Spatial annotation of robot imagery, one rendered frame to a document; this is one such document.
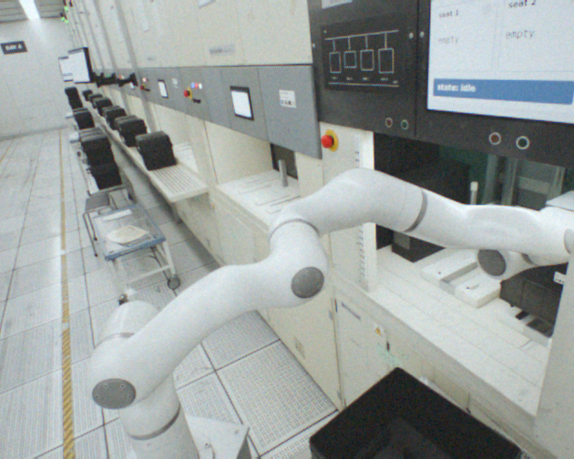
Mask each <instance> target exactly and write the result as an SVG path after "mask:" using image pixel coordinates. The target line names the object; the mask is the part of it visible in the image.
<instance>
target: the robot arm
mask: <svg viewBox="0 0 574 459"><path fill-rule="evenodd" d="M365 223H374V224H378V225H381V226H384V227H387V228H390V229H392V230H394V231H398V232H401V233H404V234H406V235H410V236H413V237H415V238H419V239H421V240H424V241H426V242H430V243H433V244H435V245H439V246H442V247H446V248H451V249H476V259H477V265H478V267H479V268H480V269H481V270H482V272H483V273H485V274H486V275H487V276H488V277H490V278H492V279H496V280H506V279H508V278H510V277H513V276H514V275H516V274H518V273H520V272H521V271H522V270H523V271H524V270H525V269H528V268H533V267H537V266H547V265H557V264H563V263H566V262H569V259H570V255H571V250H572V245H573V241H574V212H573V211H571V210H567V209H564V208H556V207H547V208H539V212H535V211H532V210H527V209H523V208H518V207H509V206H493V205H464V204H460V203H457V202H454V201H452V200H450V199H445V197H443V196H440V195H438V194H435V193H433V192H431V191H428V190H425V189H421V188H419V187H416V186H415V185H414V184H411V183H409V182H405V181H403V180H401V179H399V178H394V177H391V176H389V175H385V173H383V172H381V171H378V170H374V169H370V168H351V169H348V170H346V171H345V172H344V173H342V174H341V175H339V176H337V177H336V178H333V179H332V180H331V181H329V183H328V184H327V185H326V186H324V187H323V188H321V189H319V190H317V191H316V192H314V194H312V195H310V196H308V197H306V198H304V199H298V200H295V201H294V202H292V203H290V204H288V206H286V207H284V208H283V209H282V210H281V211H280V212H279V213H278V214H277V215H276V216H274V219H273V220H272V222H271V224H270V226H269V228H268V234H267V239H268V245H269V250H270V255H269V257H268V258H266V259H265V260H262V261H260V262H256V263H252V264H244V266H238V264H230V266H225V267H222V268H220V269H218V270H215V271H213V272H211V273H210V274H207V276H205V277H204V278H202V279H200V280H198V281H196V282H194V283H193V284H191V285H190V287H188V288H187V289H186V290H184V291H183V292H181V293H180V294H179V295H178V297H176V298H175V299H173V300H172V301H171V302H170V303H169V304H168V305H166V307H165V308H164V309H163V310H162V311H159V310H158V309H156V308H155V307H154V305H152V304H151V303H148V302H145V301H130V302H126V303H123V304H121V306H120V307H118V308H117V309H115V310H114V311H113V312H112V313H111V316H110V317H109V319H108V320H107V321H106V323H105V326H104V328H103V331H102V332H101V334H100V338H99V340H98V341H97V344H96V347H95V349H94V351H93V353H92V356H91V359H90V361H89V362H88V363H87V369H86V373H85V388H86V393H87V397H88V398H89V400H91V401H92V402H93V403H94V404H96V405H98V407H99V408H103V409H107V410H118V416H119V420H120V422H121V423H122V424H123V426H124V429H125V432H126V434H127V436H128V439H129V441H130V444H131V446H133V449H134V451H135V453H136V456H137V458H138V459H213V458H214V451H212V446H211V444H210V441H209V438H208V437H207V436H206V435H205V434H204V433H200V432H199V431H195V429H190V428H189V425H188V423H187V419H186V416H185V413H184V411H183V407H182V405H180V402H179V397H178V394H177V392H176V388H175V383H174V374H173V371H174V370H175V368H176V367H177V366H178V365H179V364H181V363H182V362H183V359H184V358H185V357H186V356H187V355H188V354H189V353H191V352H192V351H193V349H194V348H195V347H196V346H197V345H198V344H199V343H201V342H203V341H204V339H205V338H206V337H207V336H209V335H210V334H212V333H214V332H215V331H216V330H217V329H219V327H222V326H224V325H226V324H227V323H229V322H231V321H234V319H236V318H238V317H240V316H241V315H243V314H245V313H248V312H250V311H257V309H260V308H291V307H296V306H300V305H303V304H305V303H307V302H309V301H312V300H313V298H315V297H316V296H317V295H319V294H320V293H321V292H323V290H324V289H325V286H326V285H327V283H328V281H329V278H330V263H329V259H328V256H327V252H326V250H325V248H324V246H323V245H322V243H321V240H320V237H322V236H324V235H326V234H328V233H330V232H334V231H340V230H344V229H350V228H353V227H357V226H360V225H362V224H365Z"/></svg>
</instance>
